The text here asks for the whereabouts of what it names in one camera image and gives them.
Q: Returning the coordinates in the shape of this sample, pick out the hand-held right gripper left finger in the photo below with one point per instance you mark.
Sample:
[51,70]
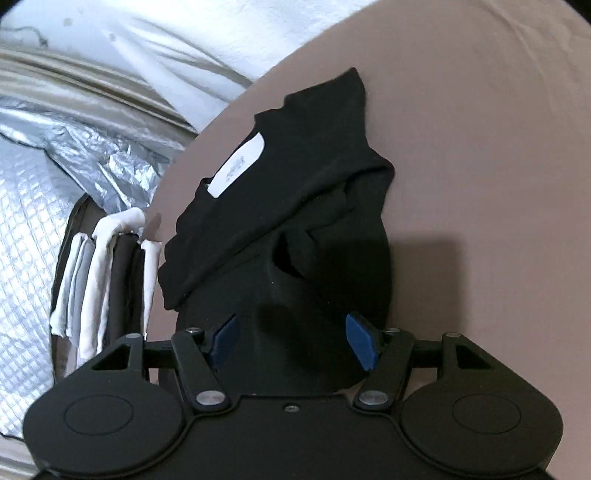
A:
[226,337]

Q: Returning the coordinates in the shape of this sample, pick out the dark grey folded garment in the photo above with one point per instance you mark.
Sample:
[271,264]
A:
[122,277]

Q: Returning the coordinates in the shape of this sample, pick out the brown bed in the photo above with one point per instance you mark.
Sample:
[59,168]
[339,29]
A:
[485,184]

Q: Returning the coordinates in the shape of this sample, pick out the silver crinkled cover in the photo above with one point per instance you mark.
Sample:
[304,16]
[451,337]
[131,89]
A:
[92,147]

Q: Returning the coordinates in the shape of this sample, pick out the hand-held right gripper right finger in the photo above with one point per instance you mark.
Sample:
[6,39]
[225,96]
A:
[362,341]

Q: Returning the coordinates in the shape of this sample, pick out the silver quilted sheet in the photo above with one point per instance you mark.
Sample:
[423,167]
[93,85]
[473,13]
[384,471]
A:
[27,277]

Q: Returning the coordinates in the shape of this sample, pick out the black sweater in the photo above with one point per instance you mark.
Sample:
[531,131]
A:
[314,194]

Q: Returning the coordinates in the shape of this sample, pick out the cream folded garment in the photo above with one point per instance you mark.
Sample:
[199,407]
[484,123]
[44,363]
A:
[99,286]

